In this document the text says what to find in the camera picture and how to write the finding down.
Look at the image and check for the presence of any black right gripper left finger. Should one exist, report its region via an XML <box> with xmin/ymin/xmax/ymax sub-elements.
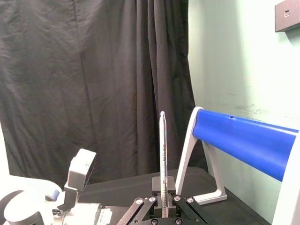
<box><xmin>119</xmin><ymin>176</ymin><xmax>165</xmax><ymax>225</ymax></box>

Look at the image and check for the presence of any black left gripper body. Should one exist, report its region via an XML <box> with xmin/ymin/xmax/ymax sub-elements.
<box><xmin>95</xmin><ymin>205</ymin><xmax>133</xmax><ymax>225</ymax></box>

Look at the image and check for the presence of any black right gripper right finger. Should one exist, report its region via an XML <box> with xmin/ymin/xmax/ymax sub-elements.
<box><xmin>164</xmin><ymin>176</ymin><xmax>208</xmax><ymax>225</ymax></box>

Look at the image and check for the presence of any blue and white test tube rack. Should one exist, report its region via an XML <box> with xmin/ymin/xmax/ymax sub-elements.
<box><xmin>175</xmin><ymin>106</ymin><xmax>300</xmax><ymax>225</ymax></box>

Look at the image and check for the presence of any black table cloth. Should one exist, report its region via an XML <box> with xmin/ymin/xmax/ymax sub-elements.
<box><xmin>78</xmin><ymin>165</ymin><xmax>273</xmax><ymax>225</ymax></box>

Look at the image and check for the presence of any black curtain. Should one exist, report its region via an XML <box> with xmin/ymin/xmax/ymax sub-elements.
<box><xmin>0</xmin><ymin>0</ymin><xmax>196</xmax><ymax>186</ymax></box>

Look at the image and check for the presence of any dark box on wall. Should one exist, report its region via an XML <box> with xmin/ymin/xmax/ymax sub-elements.
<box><xmin>274</xmin><ymin>0</ymin><xmax>300</xmax><ymax>33</ymax></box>

